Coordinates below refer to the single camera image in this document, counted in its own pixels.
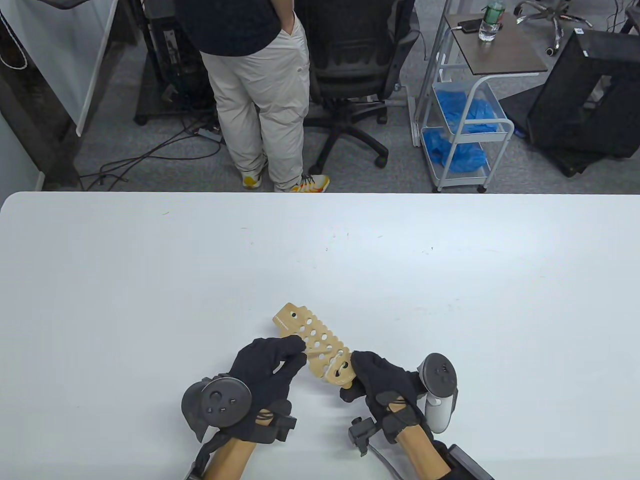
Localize person's left hand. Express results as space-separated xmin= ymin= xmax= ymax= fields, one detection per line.
xmin=227 ymin=336 xmax=308 ymax=446

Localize person's right hand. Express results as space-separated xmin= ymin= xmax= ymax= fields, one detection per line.
xmin=340 ymin=351 xmax=434 ymax=446

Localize wooden crocodile lacing toy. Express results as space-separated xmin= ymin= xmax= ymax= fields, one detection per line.
xmin=272 ymin=302 xmax=357 ymax=390

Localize person's right forearm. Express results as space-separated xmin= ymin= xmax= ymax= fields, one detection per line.
xmin=397 ymin=425 xmax=451 ymax=480

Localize person's left forearm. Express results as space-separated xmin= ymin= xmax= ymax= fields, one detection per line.
xmin=204 ymin=439 xmax=258 ymax=480

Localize grey white handheld controller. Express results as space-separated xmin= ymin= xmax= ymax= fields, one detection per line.
xmin=181 ymin=376 xmax=252 ymax=443
xmin=417 ymin=353 xmax=459 ymax=434

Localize blue plastic bag pile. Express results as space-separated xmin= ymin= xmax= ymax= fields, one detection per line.
xmin=436 ymin=89 xmax=503 ymax=133
xmin=424 ymin=129 xmax=488 ymax=173

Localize white rolling cart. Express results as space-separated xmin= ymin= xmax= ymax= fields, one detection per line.
xmin=420 ymin=75 xmax=516 ymax=194

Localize black rolling platform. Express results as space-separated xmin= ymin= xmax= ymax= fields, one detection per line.
xmin=134 ymin=65 xmax=221 ymax=126

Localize black flat board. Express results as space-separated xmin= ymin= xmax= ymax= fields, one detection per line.
xmin=500 ymin=84 xmax=621 ymax=178

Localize black office chair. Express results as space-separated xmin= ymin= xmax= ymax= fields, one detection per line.
xmin=300 ymin=0 xmax=421 ymax=176

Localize black computer tower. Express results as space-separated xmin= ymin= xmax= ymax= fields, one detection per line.
xmin=145 ymin=0 xmax=216 ymax=101

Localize dark wooden desk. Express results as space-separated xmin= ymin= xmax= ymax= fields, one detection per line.
xmin=0 ymin=0 xmax=141 ymax=191

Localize brown top side table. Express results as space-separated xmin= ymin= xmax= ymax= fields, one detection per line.
xmin=410 ymin=0 xmax=550 ymax=148

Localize clear plastic water bottle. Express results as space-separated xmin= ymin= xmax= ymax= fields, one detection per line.
xmin=478 ymin=1 xmax=506 ymax=43

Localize white panel board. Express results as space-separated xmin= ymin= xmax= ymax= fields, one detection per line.
xmin=0 ymin=0 xmax=121 ymax=137

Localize chrome chair base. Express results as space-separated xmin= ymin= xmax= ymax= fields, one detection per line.
xmin=514 ymin=0 xmax=593 ymax=57

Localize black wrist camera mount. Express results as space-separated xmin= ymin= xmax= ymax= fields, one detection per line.
xmin=348 ymin=417 xmax=376 ymax=457
xmin=272 ymin=400 xmax=297 ymax=443

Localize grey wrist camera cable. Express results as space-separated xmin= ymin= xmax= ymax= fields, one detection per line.
xmin=372 ymin=447 xmax=402 ymax=480

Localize black forearm strap pack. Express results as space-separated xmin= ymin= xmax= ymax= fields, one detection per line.
xmin=435 ymin=442 xmax=496 ymax=480
xmin=185 ymin=435 xmax=226 ymax=480

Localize black floor cables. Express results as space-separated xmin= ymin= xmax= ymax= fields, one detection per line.
xmin=80 ymin=112 xmax=228 ymax=192

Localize black mesh frame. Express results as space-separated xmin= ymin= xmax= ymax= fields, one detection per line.
xmin=527 ymin=29 xmax=640 ymax=161

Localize white cable loop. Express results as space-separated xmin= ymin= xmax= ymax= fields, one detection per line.
xmin=0 ymin=15 xmax=28 ymax=70

